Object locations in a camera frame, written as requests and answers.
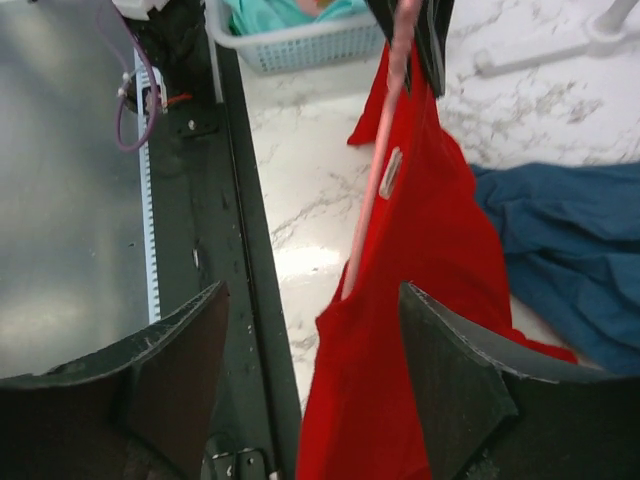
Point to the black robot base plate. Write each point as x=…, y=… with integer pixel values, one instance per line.
x=210, y=227

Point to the mint green t shirt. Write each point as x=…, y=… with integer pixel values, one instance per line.
x=255, y=17

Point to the white cable duct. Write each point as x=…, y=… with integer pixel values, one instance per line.
x=153, y=297

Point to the white plastic laundry basket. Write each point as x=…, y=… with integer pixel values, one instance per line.
x=298, y=48

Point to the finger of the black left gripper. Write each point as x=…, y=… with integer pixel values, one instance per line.
x=430, y=36
x=384, y=12

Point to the blue t shirt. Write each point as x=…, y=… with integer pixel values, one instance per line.
x=570, y=236

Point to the red t shirt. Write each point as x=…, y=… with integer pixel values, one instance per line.
x=361, y=420

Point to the pink printed t shirt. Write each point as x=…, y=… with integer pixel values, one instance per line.
x=313, y=7

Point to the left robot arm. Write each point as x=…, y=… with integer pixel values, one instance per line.
x=171, y=33

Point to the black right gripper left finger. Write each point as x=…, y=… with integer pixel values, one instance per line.
x=137, y=409

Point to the pink wire hanger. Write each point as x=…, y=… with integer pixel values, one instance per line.
x=405, y=19

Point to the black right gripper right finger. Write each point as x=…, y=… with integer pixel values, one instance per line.
x=490, y=408

